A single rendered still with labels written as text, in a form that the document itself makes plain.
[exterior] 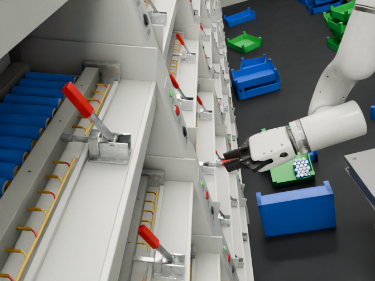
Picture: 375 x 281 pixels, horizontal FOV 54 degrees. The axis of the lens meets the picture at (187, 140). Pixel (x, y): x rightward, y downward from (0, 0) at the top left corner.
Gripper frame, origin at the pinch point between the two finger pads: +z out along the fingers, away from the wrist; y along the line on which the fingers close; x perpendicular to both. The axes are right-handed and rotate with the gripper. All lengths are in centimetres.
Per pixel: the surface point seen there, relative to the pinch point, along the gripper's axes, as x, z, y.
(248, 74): -66, 2, 182
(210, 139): -1.3, 6.4, 14.9
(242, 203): -58, 16, 44
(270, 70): -69, -14, 179
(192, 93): 18.1, 2.8, 7.1
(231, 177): -40, 14, 42
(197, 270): 0.3, 9.2, -29.9
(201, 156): 0.0, 8.7, 6.3
